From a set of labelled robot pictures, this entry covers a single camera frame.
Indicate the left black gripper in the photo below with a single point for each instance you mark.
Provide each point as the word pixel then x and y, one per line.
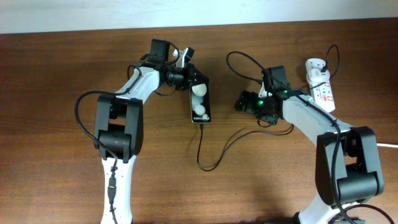
pixel 190 69

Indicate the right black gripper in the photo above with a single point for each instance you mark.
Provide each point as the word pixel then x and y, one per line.
pixel 249 107

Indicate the black Galaxy smartphone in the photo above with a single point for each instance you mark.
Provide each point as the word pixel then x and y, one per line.
pixel 200 104

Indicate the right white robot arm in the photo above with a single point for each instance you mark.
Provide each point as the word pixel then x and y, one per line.
pixel 348 168

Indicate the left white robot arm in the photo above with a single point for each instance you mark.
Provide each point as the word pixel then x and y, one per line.
pixel 119 127

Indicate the white power strip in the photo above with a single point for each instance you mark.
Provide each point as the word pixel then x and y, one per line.
pixel 321 93

